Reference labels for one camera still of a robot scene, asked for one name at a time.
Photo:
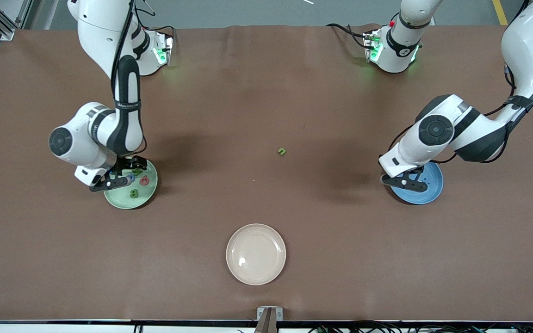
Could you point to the green capital letter B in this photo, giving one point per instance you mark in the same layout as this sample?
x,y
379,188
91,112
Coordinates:
x,y
132,194

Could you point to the silver base connector block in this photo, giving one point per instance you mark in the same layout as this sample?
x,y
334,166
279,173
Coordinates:
x,y
164,48
372,46

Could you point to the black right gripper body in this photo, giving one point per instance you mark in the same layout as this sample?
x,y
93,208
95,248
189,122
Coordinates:
x,y
131,164

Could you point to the beige plate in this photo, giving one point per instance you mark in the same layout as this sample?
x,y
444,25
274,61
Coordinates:
x,y
256,254

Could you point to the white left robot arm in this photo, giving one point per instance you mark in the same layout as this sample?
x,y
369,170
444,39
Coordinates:
x,y
414,143

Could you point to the blue plate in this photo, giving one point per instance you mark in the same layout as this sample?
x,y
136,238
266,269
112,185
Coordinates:
x,y
433,185

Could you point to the metal camera post bracket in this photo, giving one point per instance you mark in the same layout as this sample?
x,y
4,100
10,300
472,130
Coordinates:
x,y
270,319

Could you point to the brown table cover mat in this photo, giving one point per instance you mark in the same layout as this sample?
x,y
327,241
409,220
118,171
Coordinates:
x,y
266,92

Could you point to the aluminium frame profile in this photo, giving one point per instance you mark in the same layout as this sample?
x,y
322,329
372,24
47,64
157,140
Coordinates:
x,y
5,27

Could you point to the light green plate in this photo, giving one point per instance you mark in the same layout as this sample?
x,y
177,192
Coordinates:
x,y
146,194

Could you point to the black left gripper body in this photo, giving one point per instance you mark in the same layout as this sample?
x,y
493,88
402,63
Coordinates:
x,y
418,170

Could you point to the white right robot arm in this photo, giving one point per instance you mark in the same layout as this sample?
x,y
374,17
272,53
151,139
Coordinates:
x,y
83,152

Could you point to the pink letter Q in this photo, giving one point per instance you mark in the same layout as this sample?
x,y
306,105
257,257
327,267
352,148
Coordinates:
x,y
141,181

